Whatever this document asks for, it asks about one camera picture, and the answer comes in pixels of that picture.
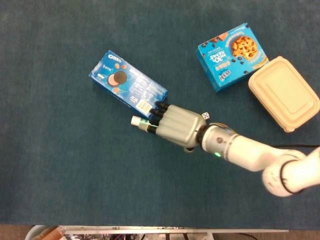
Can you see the orange brown plastic object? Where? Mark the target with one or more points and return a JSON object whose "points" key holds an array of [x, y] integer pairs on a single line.
{"points": [[50, 232]]}

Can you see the beige lidded food container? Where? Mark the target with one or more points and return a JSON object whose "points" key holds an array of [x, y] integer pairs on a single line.
{"points": [[285, 95]]}

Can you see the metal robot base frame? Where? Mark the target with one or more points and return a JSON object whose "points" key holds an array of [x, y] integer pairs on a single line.
{"points": [[150, 228]]}

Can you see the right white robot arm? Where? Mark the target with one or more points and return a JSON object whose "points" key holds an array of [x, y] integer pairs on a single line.
{"points": [[245, 152]]}

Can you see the white green glue stick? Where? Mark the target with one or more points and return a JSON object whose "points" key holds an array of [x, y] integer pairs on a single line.
{"points": [[136, 120]]}

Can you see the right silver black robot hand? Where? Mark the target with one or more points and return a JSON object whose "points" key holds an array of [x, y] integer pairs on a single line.
{"points": [[180, 127]]}

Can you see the blue Oreo cookie box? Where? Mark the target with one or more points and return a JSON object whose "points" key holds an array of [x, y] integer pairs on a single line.
{"points": [[125, 82]]}

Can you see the white die with black dots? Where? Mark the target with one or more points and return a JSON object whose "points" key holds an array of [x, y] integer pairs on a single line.
{"points": [[206, 115]]}

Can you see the light blue chocolate chip cookie box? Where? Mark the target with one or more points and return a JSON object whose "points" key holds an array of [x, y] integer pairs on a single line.
{"points": [[230, 60]]}

